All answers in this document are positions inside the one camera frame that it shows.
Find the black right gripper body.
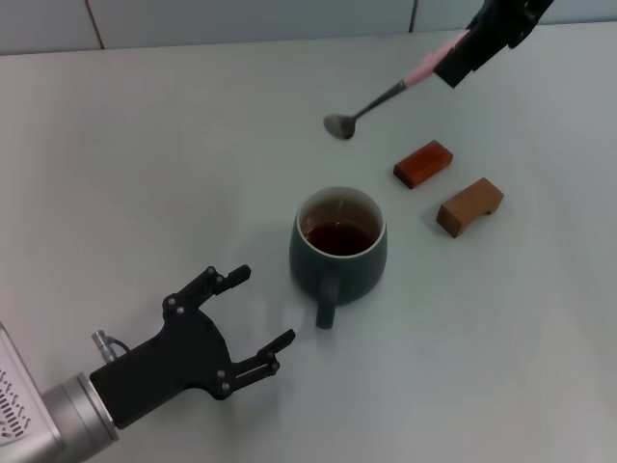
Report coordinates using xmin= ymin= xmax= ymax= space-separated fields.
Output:
xmin=481 ymin=0 xmax=555 ymax=50

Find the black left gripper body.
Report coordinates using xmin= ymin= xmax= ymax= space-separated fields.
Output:
xmin=89 ymin=292 xmax=242 ymax=431

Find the grey cup with tea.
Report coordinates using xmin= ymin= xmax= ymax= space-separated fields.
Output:
xmin=288 ymin=185 xmax=389 ymax=331

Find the pink handled metal spoon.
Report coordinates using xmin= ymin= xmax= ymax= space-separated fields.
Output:
xmin=322 ymin=29 xmax=468 ymax=143

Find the dark reddish wooden block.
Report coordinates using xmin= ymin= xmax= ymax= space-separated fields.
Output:
xmin=393 ymin=140 xmax=455 ymax=191

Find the light brown wooden block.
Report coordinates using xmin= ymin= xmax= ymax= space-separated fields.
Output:
xmin=436 ymin=177 xmax=505 ymax=239

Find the gripper cable with metal plug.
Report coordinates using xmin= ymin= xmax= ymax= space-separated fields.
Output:
xmin=92 ymin=329 xmax=132 ymax=364

